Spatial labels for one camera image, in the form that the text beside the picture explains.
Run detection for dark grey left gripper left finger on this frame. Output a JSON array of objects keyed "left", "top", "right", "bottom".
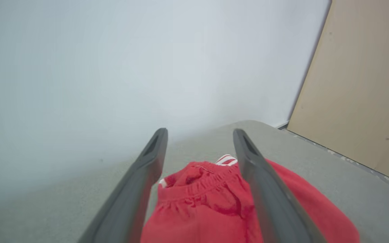
[{"left": 78, "top": 128, "right": 168, "bottom": 243}]

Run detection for red shorts with white stripes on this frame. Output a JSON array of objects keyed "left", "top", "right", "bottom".
[{"left": 140, "top": 154, "right": 360, "bottom": 243}]

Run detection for beige wooden panel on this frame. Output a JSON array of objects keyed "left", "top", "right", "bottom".
[{"left": 287, "top": 0, "right": 389, "bottom": 188}]

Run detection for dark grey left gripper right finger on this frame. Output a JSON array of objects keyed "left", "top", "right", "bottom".
[{"left": 233, "top": 128, "right": 327, "bottom": 243}]

